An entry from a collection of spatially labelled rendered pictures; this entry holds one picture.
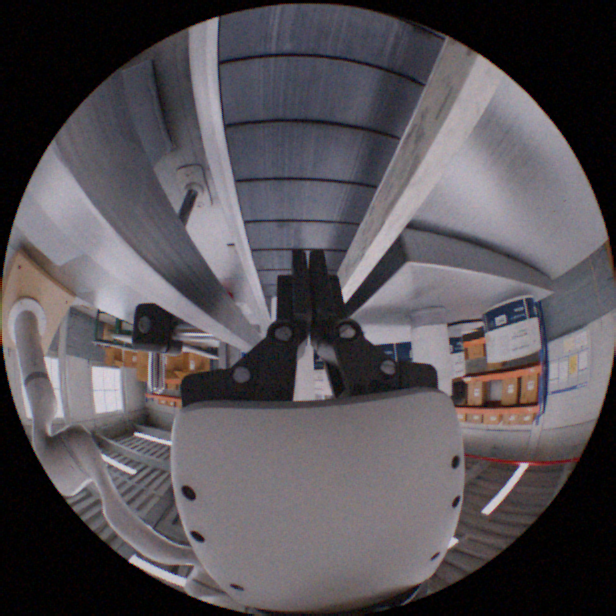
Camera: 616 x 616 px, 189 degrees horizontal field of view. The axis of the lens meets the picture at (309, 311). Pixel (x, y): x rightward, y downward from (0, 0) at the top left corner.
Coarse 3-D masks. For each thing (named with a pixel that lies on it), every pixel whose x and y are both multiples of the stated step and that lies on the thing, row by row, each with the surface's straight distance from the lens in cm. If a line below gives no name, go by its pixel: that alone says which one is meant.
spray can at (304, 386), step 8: (272, 296) 28; (272, 304) 28; (272, 312) 27; (272, 320) 27; (304, 360) 25; (312, 360) 27; (304, 368) 25; (312, 368) 26; (296, 376) 25; (304, 376) 25; (312, 376) 26; (296, 384) 25; (304, 384) 25; (312, 384) 26; (296, 392) 25; (304, 392) 25; (312, 392) 26; (296, 400) 25
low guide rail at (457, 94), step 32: (448, 64) 9; (480, 64) 8; (448, 96) 8; (480, 96) 8; (416, 128) 9; (448, 128) 8; (416, 160) 9; (448, 160) 9; (384, 192) 11; (416, 192) 9; (384, 224) 10; (352, 256) 15; (352, 288) 17
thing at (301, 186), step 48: (240, 48) 10; (288, 48) 10; (336, 48) 10; (384, 48) 10; (432, 48) 11; (240, 96) 10; (288, 96) 10; (336, 96) 10; (384, 96) 10; (240, 144) 11; (288, 144) 11; (336, 144) 11; (384, 144) 12; (240, 192) 13; (288, 192) 13; (336, 192) 13; (288, 240) 17; (336, 240) 17
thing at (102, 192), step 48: (96, 96) 3; (96, 144) 3; (48, 192) 3; (96, 192) 3; (144, 192) 4; (96, 240) 3; (144, 240) 4; (192, 240) 5; (144, 288) 5; (192, 288) 5; (240, 336) 10
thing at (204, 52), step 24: (216, 24) 11; (192, 48) 11; (216, 48) 10; (192, 72) 11; (216, 72) 10; (432, 72) 11; (216, 96) 11; (216, 120) 11; (216, 144) 12; (216, 168) 12; (240, 216) 15; (240, 240) 18; (264, 312) 37
